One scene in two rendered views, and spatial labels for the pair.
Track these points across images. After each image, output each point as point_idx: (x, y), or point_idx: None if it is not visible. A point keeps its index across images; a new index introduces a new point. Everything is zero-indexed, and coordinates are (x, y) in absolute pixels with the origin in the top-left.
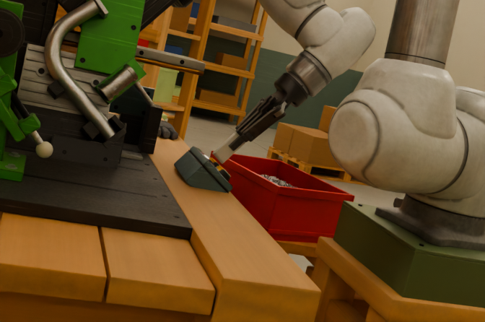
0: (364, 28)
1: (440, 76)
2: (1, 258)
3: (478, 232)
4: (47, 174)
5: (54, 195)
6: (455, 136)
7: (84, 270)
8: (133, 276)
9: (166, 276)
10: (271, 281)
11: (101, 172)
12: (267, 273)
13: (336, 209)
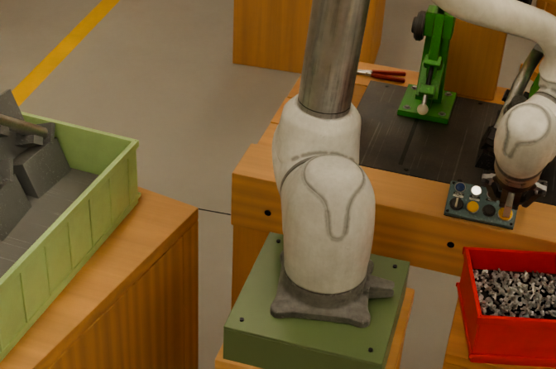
0: (500, 121)
1: (286, 105)
2: (289, 99)
3: (282, 279)
4: (426, 128)
5: (376, 121)
6: (282, 163)
7: (277, 117)
8: (270, 128)
9: (270, 138)
10: (244, 156)
11: (456, 155)
12: (256, 160)
13: (474, 318)
